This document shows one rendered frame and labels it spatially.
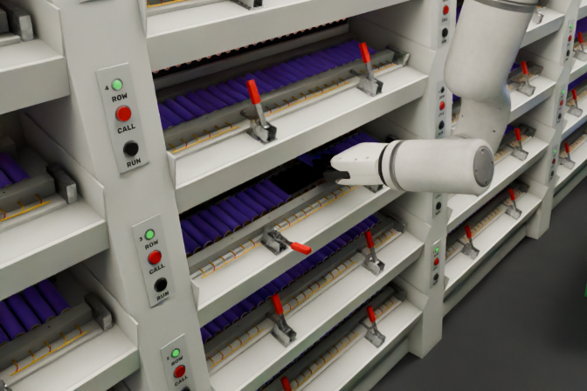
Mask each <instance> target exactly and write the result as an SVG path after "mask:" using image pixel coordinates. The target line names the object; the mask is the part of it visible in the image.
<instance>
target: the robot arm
mask: <svg viewBox="0 0 587 391"><path fill-rule="evenodd" d="M538 1H539V0H464V3H463V6H462V9H461V12H460V14H459V20H458V22H457V25H456V29H455V32H454V34H453V37H452V42H451V45H450V48H449V51H448V53H447V57H446V60H445V67H444V81H445V84H446V86H447V88H448V89H449V90H450V91H451V92H452V93H453V94H455V95H457V96H459V97H461V108H460V112H459V118H458V121H457V125H456V127H455V129H454V132H453V134H452V136H450V137H447V138H444V139H437V140H408V141H393V142H391V143H369V142H364V143H359V144H357V145H355V146H353V147H351V148H349V149H347V150H345V151H343V152H341V153H339V154H322V155H321V159H319V158H314V159H313V164H314V171H315V173H316V174H317V175H323V176H324V179H325V180H329V179H336V178H339V179H337V180H336V181H335V182H336V183H338V184H341V185H377V184H384V185H385V186H387V187H389V188H391V189H393V190H397V191H414V192H430V193H446V194H461V195H477V196H478V195H482V194H484V193H485V192H487V190H488V189H489V188H490V186H491V184H492V181H493V178H494V156H495V154H496V152H497V149H498V147H499V145H500V144H501V140H502V137H503V135H504V133H505V131H506V128H507V125H508V121H509V117H510V114H511V97H510V93H509V90H508V85H507V80H508V74H509V73H510V70H511V68H512V65H513V63H514V60H515V57H516V55H517V53H518V51H519V49H520V46H521V42H522V40H523V38H524V36H525V33H526V31H527V28H528V25H529V23H530V20H531V18H532V16H533V14H534V11H535V7H536V5H537V3H538Z"/></svg>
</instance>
